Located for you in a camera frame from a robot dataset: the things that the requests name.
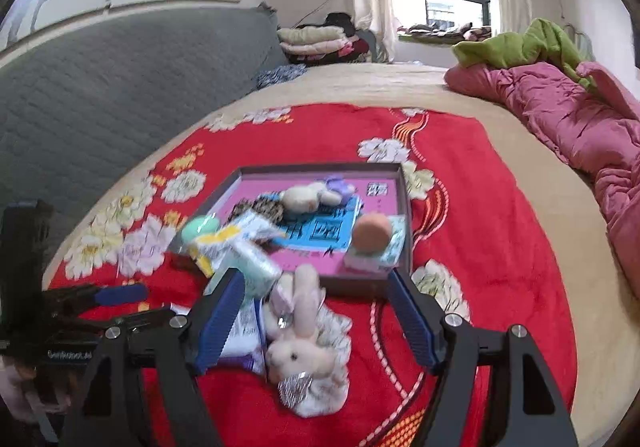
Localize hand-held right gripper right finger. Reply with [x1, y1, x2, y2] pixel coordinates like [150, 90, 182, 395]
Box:
[386, 269, 581, 447]

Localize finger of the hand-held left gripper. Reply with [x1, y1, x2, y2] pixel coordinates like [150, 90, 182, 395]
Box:
[50, 304, 176, 335]
[42, 282, 149, 317]

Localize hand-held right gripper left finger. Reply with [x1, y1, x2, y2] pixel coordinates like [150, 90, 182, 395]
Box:
[60, 267, 247, 447]

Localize yellow white plastic packet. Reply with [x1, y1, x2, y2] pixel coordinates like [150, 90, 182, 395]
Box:
[192, 221, 283, 278]
[220, 299, 268, 375]

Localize pale green tissue pack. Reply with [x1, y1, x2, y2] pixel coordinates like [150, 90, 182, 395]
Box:
[205, 227, 283, 300]

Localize white patterned packet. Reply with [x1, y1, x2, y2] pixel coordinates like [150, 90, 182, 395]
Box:
[294, 299, 354, 418]

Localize pink plush bunny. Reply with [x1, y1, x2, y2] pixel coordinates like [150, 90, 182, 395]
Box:
[262, 263, 349, 409]

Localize green egg sponge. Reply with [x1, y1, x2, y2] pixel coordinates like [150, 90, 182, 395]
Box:
[181, 215, 221, 253]

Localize orange round sponge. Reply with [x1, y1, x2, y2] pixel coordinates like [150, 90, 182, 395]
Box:
[352, 212, 392, 253]

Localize dark shallow cardboard box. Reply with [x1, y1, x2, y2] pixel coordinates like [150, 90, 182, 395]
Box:
[167, 163, 413, 299]

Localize beige plush bunny purple bow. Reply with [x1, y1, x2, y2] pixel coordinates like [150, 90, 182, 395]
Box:
[279, 176, 357, 216]

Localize person's left hand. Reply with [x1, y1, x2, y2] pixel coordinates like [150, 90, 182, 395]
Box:
[0, 362, 68, 428]

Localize small green tissue packet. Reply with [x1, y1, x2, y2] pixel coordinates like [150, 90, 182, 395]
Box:
[342, 216, 407, 273]

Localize pink and blue book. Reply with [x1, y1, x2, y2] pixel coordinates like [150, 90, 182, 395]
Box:
[212, 174, 401, 278]

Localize red floral blanket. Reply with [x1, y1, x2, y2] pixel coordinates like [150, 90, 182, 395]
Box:
[42, 103, 576, 447]

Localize leopard print scrunchie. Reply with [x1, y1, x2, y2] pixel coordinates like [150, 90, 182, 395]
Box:
[227, 194, 288, 229]

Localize beige bed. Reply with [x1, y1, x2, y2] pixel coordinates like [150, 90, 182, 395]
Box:
[42, 62, 640, 447]

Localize grey quilted headboard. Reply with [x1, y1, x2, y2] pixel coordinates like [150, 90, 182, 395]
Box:
[0, 4, 288, 278]

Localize blue floral cloth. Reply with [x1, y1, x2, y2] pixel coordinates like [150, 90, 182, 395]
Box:
[256, 64, 308, 88]

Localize pink quilt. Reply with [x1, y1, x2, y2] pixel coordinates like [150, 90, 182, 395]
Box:
[444, 61, 640, 288]

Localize windowsill cushions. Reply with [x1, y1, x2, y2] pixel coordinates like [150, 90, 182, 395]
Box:
[397, 23, 493, 46]

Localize green blanket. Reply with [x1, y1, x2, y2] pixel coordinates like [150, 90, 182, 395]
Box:
[451, 18, 598, 92]

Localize stack of folded blankets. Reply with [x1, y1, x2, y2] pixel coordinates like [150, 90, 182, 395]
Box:
[276, 24, 372, 64]

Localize black bag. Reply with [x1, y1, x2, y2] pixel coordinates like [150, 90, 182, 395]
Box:
[325, 13, 357, 35]

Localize standing fan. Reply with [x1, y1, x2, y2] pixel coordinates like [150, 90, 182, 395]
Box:
[562, 23, 596, 62]

